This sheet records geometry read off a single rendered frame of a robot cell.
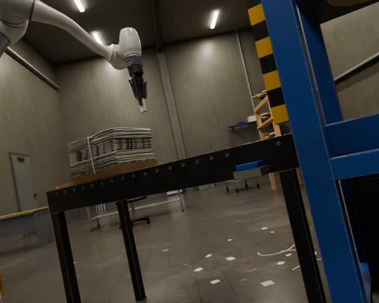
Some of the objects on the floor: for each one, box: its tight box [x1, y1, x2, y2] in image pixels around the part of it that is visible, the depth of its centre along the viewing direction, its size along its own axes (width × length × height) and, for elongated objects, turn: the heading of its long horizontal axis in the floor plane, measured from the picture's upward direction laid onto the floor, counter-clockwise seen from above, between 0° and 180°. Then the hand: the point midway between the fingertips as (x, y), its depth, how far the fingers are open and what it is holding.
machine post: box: [260, 0, 368, 303], centre depth 91 cm, size 9×9×155 cm
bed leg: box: [279, 168, 327, 303], centre depth 111 cm, size 6×6×68 cm
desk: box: [0, 206, 54, 248], centre depth 587 cm, size 64×124×67 cm, turn 20°
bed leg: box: [116, 200, 147, 301], centre depth 215 cm, size 6×6×68 cm
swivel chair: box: [115, 196, 150, 229], centre depth 595 cm, size 60×60×93 cm
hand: (142, 105), depth 168 cm, fingers closed
